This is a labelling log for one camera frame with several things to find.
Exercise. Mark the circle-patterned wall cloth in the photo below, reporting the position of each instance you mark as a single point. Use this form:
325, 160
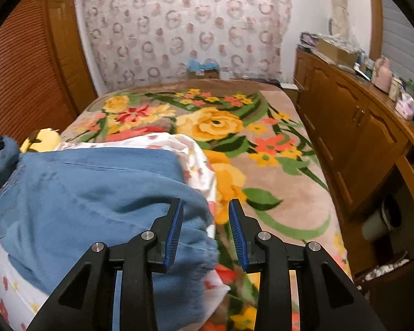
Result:
193, 24

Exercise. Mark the small green plant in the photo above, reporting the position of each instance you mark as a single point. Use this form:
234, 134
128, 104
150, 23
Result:
411, 87

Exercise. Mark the stack of printed papers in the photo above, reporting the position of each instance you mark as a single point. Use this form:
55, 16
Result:
308, 41

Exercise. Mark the pink tissue pack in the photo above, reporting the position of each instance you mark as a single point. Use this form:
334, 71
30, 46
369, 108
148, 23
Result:
405, 107

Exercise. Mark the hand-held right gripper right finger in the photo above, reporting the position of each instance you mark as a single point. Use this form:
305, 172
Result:
237, 234

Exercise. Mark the flower-patterned plush blanket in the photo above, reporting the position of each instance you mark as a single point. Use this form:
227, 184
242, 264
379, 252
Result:
279, 179

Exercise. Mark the yellow plush toy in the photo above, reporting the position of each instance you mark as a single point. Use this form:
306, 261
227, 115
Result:
43, 138

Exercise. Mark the wooden side cabinet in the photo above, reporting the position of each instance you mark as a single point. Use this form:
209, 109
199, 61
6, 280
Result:
348, 127

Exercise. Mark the pink bottle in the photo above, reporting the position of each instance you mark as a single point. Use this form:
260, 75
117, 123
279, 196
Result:
381, 74

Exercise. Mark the white jar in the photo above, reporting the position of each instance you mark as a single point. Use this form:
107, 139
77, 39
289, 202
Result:
395, 89

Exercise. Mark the open cardboard box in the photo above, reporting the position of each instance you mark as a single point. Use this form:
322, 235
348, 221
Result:
338, 53

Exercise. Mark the grey window blind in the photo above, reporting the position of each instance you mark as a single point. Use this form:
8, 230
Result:
400, 41

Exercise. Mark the plain wooden wardrobe panel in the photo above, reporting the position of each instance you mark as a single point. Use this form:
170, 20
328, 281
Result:
69, 48

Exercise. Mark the louvered wooden wardrobe door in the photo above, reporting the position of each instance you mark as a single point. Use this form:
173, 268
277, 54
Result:
17, 86

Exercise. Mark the blue denim pants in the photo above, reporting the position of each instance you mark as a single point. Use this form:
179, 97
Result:
89, 193

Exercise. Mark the white paper roll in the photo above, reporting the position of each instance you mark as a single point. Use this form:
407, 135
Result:
376, 222

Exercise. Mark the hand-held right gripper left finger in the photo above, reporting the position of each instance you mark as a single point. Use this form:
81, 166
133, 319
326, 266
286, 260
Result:
174, 234

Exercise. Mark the wooden window frame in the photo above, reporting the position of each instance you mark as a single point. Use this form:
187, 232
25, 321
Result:
375, 20

